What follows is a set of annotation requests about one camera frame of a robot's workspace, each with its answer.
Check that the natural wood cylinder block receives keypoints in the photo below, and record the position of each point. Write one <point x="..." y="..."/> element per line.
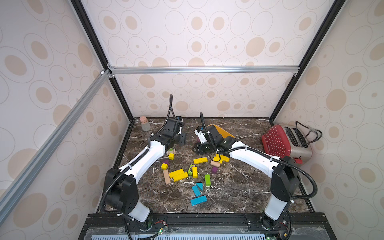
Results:
<point x="215" y="164"/>

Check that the teal long block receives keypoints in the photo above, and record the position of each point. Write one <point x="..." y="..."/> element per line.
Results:
<point x="198" y="200"/>

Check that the small teal triangle block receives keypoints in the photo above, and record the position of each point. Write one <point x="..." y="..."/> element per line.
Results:
<point x="200" y="186"/>

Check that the teal parallelogram block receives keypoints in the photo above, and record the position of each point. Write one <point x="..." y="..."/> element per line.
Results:
<point x="196" y="191"/>

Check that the long yellow block pair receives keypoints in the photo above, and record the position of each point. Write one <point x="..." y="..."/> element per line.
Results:
<point x="178" y="175"/>

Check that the natural wood arch block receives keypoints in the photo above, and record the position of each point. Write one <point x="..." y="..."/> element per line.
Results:
<point x="171" y="151"/>

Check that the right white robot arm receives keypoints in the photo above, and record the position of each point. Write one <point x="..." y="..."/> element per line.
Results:
<point x="285" y="176"/>

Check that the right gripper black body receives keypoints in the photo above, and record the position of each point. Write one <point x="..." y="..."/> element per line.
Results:
<point x="199" y="148"/>

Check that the aluminium crossbar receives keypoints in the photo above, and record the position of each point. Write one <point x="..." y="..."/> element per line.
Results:
<point x="33" y="168"/>
<point x="205" y="69"/>

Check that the green upright block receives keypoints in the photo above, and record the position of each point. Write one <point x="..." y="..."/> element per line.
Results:
<point x="207" y="180"/>

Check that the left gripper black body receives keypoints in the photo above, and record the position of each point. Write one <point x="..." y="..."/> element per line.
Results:
<point x="179" y="138"/>

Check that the small yellow cube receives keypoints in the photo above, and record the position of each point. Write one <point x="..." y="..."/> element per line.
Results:
<point x="164" y="166"/>

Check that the purple cube block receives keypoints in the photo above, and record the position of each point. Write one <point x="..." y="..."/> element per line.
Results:
<point x="214" y="169"/>

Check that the small bottle pink cap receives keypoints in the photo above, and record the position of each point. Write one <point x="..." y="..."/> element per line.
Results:
<point x="145" y="124"/>

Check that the silver toaster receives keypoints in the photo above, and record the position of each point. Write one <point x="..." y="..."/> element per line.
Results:
<point x="299" y="149"/>

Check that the yellow blocks near bowl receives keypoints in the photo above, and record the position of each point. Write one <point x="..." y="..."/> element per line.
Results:
<point x="221" y="158"/>

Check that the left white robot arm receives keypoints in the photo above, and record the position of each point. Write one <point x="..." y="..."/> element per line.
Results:
<point x="120" y="188"/>

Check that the aluminium crossbar left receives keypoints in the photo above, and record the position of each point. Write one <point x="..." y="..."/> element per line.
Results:
<point x="33" y="168"/>

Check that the green rainbow arch block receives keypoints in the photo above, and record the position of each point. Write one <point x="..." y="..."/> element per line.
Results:
<point x="190" y="172"/>

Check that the aluminium crossbar rear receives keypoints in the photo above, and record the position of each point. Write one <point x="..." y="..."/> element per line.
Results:
<point x="205" y="69"/>

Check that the yellow plastic bowl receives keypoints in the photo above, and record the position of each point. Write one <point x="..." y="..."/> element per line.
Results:
<point x="221" y="131"/>

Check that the yellow block centre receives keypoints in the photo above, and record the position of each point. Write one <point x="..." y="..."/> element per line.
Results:
<point x="194" y="172"/>

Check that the natural wood long block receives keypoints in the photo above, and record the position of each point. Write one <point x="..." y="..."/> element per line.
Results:
<point x="166" y="177"/>

